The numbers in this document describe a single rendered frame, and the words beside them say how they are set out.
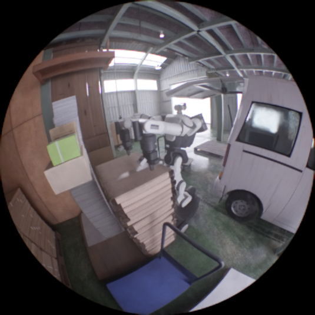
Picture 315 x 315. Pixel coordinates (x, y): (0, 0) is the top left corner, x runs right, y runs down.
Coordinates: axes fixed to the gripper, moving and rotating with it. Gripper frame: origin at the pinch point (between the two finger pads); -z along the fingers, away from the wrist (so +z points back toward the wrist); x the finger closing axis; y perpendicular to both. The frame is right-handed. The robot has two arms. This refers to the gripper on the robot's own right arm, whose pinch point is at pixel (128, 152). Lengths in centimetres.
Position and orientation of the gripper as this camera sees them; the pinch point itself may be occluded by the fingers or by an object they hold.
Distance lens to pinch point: 92.3
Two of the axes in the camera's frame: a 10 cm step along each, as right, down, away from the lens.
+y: 7.9, -3.3, 5.2
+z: -1.0, -9.1, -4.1
